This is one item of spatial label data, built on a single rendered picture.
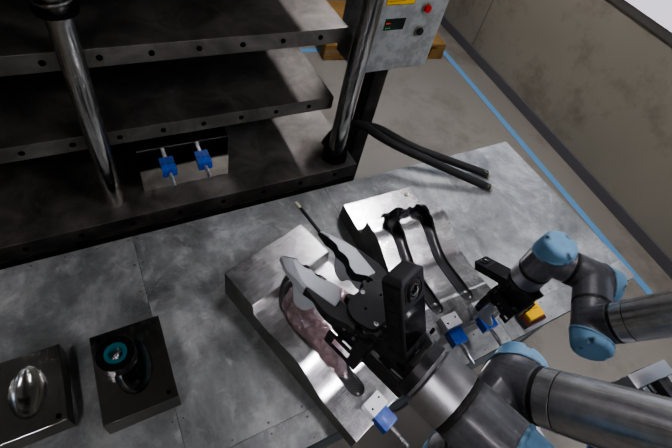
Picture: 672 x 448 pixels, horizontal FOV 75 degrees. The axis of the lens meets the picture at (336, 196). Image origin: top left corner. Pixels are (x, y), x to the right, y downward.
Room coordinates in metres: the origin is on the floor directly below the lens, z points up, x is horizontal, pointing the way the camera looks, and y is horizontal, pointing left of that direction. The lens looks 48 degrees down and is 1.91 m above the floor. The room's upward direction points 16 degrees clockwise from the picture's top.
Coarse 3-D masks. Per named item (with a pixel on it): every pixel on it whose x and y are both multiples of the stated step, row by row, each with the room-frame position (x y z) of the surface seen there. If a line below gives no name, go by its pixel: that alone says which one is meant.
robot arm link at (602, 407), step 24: (504, 360) 0.28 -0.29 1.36; (528, 360) 0.29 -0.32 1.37; (504, 384) 0.25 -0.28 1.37; (528, 384) 0.24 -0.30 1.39; (552, 384) 0.24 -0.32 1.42; (576, 384) 0.24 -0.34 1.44; (600, 384) 0.24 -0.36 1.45; (528, 408) 0.22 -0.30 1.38; (552, 408) 0.22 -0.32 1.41; (576, 408) 0.21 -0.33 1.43; (600, 408) 0.21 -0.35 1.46; (624, 408) 0.21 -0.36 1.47; (648, 408) 0.21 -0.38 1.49; (576, 432) 0.19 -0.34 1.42; (600, 432) 0.19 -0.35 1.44; (624, 432) 0.19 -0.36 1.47; (648, 432) 0.19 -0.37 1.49
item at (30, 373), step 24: (24, 360) 0.23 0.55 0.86; (48, 360) 0.24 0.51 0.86; (0, 384) 0.18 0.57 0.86; (24, 384) 0.19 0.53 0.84; (48, 384) 0.20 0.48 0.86; (0, 408) 0.14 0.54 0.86; (24, 408) 0.15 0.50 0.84; (48, 408) 0.16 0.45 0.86; (72, 408) 0.18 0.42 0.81; (0, 432) 0.10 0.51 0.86; (24, 432) 0.11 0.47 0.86; (48, 432) 0.12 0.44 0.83
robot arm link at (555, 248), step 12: (540, 240) 0.63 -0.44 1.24; (552, 240) 0.62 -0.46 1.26; (564, 240) 0.63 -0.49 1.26; (528, 252) 0.63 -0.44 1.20; (540, 252) 0.61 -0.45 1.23; (552, 252) 0.60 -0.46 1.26; (564, 252) 0.60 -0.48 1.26; (576, 252) 0.61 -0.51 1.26; (528, 264) 0.61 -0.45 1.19; (540, 264) 0.60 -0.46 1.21; (552, 264) 0.59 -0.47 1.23; (564, 264) 0.59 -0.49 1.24; (576, 264) 0.60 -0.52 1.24; (528, 276) 0.60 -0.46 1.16; (540, 276) 0.59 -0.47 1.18; (552, 276) 0.59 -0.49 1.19; (564, 276) 0.58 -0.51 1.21
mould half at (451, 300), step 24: (408, 192) 1.04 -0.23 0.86; (360, 216) 0.88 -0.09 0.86; (408, 216) 0.87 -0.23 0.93; (432, 216) 0.90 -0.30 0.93; (360, 240) 0.81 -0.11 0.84; (384, 240) 0.76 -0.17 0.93; (408, 240) 0.80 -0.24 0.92; (456, 240) 0.86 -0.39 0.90; (384, 264) 0.71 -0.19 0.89; (432, 264) 0.76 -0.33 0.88; (456, 264) 0.79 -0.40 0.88; (432, 288) 0.68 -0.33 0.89; (480, 288) 0.72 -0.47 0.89; (432, 312) 0.60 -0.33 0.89; (456, 312) 0.62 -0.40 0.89; (432, 336) 0.53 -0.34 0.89
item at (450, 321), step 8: (440, 320) 0.57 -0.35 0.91; (448, 320) 0.58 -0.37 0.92; (456, 320) 0.58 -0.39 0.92; (440, 328) 0.56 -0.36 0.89; (448, 328) 0.55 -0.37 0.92; (456, 328) 0.57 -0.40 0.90; (448, 336) 0.54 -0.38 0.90; (456, 336) 0.55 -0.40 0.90; (464, 336) 0.55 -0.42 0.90; (456, 344) 0.52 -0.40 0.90; (464, 352) 0.51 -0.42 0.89; (472, 360) 0.50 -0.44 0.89
